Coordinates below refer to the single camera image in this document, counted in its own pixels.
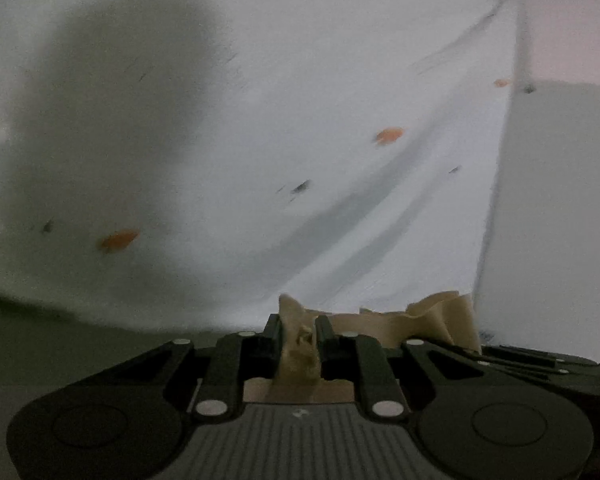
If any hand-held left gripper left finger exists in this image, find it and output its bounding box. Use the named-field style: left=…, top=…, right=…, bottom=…
left=112, top=313, right=283, bottom=419

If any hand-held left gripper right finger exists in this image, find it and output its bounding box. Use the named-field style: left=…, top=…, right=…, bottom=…
left=315, top=314, right=487, bottom=420

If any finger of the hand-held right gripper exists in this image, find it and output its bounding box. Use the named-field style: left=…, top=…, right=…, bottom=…
left=481, top=343, right=557, bottom=367
left=474, top=357, right=572, bottom=380

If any cream garment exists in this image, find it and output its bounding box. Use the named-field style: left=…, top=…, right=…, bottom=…
left=242, top=290, right=484, bottom=404

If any carrot printed sheet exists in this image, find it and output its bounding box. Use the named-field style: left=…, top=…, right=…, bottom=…
left=0, top=0, right=531, bottom=337

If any white board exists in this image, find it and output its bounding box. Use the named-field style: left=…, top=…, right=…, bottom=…
left=472, top=81, right=600, bottom=365

